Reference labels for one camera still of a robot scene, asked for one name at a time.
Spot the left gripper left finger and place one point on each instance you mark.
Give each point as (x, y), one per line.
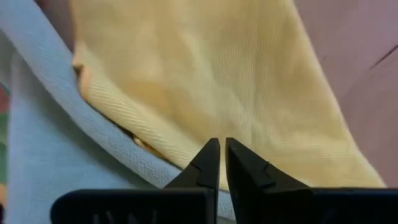
(174, 205)

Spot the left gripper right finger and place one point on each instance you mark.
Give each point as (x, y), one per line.
(267, 202)

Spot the yellow microfiber towel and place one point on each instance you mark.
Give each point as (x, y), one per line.
(202, 77)

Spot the pale green microfiber towel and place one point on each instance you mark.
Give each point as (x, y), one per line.
(46, 155)

